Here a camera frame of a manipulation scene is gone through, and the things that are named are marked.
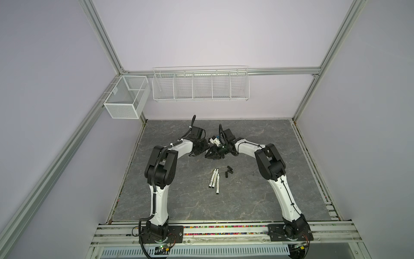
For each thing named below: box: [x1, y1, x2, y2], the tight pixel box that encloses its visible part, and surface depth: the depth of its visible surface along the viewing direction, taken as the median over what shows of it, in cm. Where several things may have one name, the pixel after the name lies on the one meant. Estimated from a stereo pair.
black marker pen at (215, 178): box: [211, 167, 219, 189], surface depth 93 cm
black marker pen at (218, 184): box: [215, 172, 220, 195], surface depth 90 cm
